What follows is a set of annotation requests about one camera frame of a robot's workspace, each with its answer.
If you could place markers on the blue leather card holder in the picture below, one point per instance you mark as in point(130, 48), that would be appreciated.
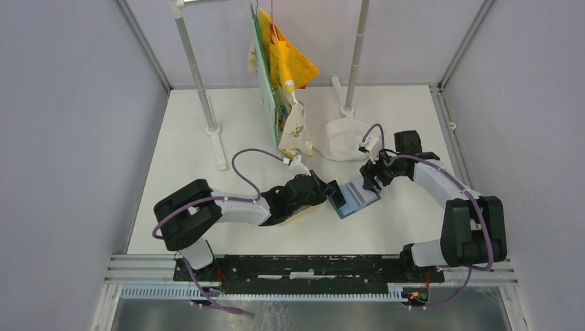
point(357, 198)

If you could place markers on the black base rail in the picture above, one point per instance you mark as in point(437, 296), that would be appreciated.
point(316, 274)

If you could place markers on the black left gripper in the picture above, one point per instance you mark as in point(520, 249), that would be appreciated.
point(323, 189)

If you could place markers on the beige oval tray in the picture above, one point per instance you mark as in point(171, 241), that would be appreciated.
point(303, 214)

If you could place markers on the yellow hanging cloth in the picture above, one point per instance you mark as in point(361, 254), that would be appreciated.
point(289, 69)

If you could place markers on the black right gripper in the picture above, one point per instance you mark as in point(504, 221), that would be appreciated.
point(370, 170)

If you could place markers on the white crumpled cloth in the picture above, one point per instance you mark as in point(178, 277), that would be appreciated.
point(338, 140)

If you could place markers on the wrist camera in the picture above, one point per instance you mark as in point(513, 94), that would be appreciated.
point(296, 166)
point(371, 146)

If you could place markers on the light green hanging cloth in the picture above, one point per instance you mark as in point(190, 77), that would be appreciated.
point(267, 94)

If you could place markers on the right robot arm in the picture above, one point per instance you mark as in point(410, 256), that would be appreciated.
point(473, 230)

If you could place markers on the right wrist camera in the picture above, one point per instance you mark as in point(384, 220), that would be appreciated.
point(371, 146)

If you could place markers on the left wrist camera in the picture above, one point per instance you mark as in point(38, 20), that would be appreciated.
point(296, 166)

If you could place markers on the dinosaur print hanging cloth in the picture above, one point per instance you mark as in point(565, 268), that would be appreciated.
point(292, 131)

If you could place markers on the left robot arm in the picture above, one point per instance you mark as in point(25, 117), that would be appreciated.
point(186, 215)

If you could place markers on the rack pole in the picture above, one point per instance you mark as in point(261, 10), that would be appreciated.
point(345, 97)
point(213, 130)

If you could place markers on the left rack pole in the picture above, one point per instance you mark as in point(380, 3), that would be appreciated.
point(213, 130)

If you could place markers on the right rack pole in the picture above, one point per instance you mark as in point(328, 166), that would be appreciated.
point(345, 97)

